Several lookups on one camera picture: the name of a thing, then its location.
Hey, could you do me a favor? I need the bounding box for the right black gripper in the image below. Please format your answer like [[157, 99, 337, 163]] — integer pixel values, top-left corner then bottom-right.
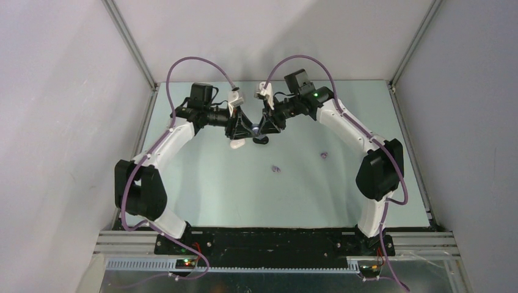
[[258, 95, 301, 135]]

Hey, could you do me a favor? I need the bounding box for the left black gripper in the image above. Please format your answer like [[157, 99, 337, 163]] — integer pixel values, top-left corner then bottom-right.
[[203, 103, 255, 140]]

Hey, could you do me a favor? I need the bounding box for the black earbud charging case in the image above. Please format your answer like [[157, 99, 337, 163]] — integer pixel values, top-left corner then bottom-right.
[[252, 136, 269, 145]]

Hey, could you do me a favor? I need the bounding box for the white earbud charging case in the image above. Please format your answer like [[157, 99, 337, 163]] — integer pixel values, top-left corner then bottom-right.
[[229, 139, 246, 150]]

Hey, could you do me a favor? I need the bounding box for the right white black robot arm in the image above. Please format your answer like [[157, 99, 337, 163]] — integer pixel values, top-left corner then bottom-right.
[[255, 69, 404, 255]]

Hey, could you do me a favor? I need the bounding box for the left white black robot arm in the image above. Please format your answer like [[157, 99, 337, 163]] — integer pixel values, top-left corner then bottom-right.
[[114, 83, 256, 254]]

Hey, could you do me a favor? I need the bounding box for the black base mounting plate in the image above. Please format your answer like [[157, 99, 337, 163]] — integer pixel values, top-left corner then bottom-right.
[[154, 227, 395, 268]]

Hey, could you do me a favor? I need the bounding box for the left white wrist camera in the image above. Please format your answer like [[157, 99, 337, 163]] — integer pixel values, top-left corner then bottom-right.
[[227, 87, 246, 116]]

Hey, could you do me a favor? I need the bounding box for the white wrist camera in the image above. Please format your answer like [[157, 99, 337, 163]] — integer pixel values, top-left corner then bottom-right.
[[227, 87, 246, 116], [254, 81, 274, 110]]

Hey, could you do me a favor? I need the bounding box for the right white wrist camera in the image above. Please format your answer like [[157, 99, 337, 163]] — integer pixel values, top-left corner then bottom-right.
[[254, 81, 274, 110]]

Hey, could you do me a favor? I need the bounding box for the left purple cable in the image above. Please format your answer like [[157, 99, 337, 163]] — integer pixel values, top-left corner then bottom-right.
[[121, 56, 239, 281]]

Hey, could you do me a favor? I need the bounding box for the purple cable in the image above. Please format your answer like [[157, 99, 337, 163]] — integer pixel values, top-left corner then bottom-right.
[[263, 54, 409, 293], [121, 56, 239, 281]]

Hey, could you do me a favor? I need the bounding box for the right aluminium frame post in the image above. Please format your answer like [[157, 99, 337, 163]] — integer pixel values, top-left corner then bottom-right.
[[388, 0, 444, 94]]

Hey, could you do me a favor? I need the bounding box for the aluminium frame post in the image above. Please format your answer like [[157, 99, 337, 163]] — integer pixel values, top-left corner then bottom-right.
[[101, 0, 157, 90], [388, 0, 444, 94]]

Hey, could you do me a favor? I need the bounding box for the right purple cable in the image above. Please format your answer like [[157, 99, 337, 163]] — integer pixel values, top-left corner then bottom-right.
[[263, 54, 409, 293]]

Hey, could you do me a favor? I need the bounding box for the aluminium front frame rail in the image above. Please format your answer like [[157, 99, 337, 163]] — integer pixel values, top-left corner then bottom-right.
[[93, 231, 461, 260]]

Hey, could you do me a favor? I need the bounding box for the grey slotted cable duct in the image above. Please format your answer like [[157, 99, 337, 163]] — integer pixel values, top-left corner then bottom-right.
[[106, 258, 360, 274]]

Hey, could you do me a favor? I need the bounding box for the left aluminium frame post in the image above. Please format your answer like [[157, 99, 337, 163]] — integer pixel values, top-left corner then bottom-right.
[[101, 0, 157, 90]]

